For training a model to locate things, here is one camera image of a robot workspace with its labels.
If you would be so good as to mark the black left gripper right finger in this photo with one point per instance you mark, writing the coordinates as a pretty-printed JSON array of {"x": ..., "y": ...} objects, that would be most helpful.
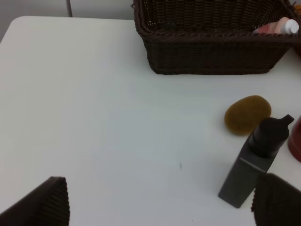
[{"x": 276, "y": 202}]

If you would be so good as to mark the brown kiwi fruit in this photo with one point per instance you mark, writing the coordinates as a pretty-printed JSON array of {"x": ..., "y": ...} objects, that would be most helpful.
[{"x": 242, "y": 117}]

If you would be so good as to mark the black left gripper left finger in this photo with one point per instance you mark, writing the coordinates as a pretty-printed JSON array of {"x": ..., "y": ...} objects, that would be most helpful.
[{"x": 46, "y": 205}]

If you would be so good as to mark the red plastic cup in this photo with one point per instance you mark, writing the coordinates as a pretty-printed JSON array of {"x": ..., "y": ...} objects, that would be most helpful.
[{"x": 294, "y": 141}]

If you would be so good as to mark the dark brown wicker basket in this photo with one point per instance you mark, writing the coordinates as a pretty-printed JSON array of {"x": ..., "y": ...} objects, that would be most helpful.
[{"x": 213, "y": 37}]

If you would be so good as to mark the pink bottle white cap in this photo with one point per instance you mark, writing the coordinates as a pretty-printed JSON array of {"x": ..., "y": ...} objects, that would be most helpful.
[{"x": 283, "y": 26}]

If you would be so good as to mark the dark green pump bottle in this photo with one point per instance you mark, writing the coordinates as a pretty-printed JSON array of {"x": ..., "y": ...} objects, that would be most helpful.
[{"x": 255, "y": 159}]

